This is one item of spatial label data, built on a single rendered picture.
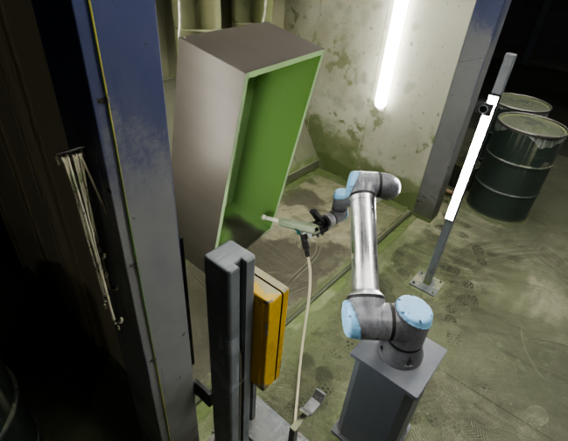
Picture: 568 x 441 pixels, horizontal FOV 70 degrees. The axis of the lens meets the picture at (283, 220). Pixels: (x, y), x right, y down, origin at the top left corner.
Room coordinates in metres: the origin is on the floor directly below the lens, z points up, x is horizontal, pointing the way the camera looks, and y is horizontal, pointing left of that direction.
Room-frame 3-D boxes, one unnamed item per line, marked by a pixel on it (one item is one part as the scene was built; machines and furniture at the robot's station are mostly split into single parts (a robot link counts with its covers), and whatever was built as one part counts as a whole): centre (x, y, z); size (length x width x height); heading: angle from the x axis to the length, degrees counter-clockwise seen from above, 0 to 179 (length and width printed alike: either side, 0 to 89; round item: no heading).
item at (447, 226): (2.27, -1.11, 0.82); 0.05 x 0.05 x 1.64; 52
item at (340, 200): (2.07, -0.34, 0.79); 0.12 x 0.09 x 0.12; 92
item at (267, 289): (0.53, 0.04, 1.42); 0.12 x 0.06 x 0.26; 52
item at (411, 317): (1.12, -0.53, 0.83); 0.17 x 0.15 x 0.18; 92
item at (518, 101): (4.09, -2.26, 0.86); 0.54 x 0.54 x 0.01
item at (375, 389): (1.12, -0.54, 0.32); 0.31 x 0.31 x 0.64; 52
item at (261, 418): (0.61, -0.02, 0.95); 0.26 x 0.15 x 0.32; 52
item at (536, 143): (3.46, -2.09, 0.44); 0.59 x 0.58 x 0.89; 157
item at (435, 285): (2.27, -1.11, 0.01); 0.20 x 0.20 x 0.01; 52
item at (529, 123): (3.46, -2.09, 0.86); 0.54 x 0.54 x 0.01
